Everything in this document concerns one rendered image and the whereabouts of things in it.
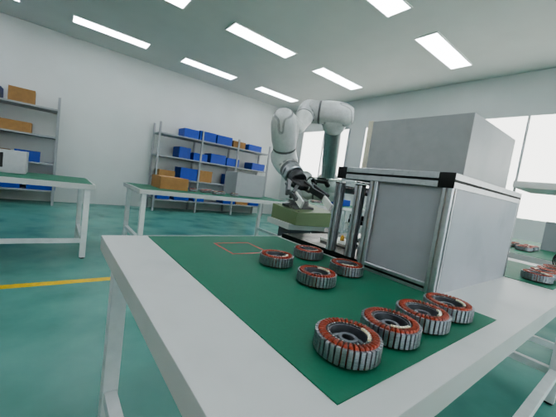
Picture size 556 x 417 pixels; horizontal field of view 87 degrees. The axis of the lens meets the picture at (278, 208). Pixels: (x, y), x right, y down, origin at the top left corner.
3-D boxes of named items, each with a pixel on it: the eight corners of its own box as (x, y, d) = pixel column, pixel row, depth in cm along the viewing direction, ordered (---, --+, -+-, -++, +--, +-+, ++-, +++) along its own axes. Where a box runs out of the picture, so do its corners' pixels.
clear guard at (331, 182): (299, 188, 142) (301, 175, 141) (333, 192, 157) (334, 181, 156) (354, 196, 116) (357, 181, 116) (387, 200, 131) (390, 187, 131)
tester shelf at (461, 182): (337, 177, 119) (338, 166, 119) (419, 193, 161) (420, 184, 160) (452, 188, 84) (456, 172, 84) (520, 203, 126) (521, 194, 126)
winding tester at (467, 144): (361, 170, 123) (368, 121, 121) (413, 182, 150) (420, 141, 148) (462, 176, 93) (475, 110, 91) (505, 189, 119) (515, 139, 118)
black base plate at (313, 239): (281, 237, 148) (281, 232, 148) (359, 237, 187) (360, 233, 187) (357, 266, 111) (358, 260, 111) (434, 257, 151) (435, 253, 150)
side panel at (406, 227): (356, 266, 109) (371, 180, 106) (361, 266, 111) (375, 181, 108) (432, 295, 87) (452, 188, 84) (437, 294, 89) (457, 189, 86)
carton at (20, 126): (1, 129, 530) (2, 119, 529) (31, 134, 556) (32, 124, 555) (-2, 127, 499) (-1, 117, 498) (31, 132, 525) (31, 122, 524)
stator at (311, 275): (320, 293, 76) (322, 279, 75) (288, 279, 83) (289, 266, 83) (342, 285, 84) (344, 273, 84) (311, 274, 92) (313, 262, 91)
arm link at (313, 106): (294, 105, 164) (318, 107, 161) (301, 93, 177) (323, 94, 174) (294, 127, 173) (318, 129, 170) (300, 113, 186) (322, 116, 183)
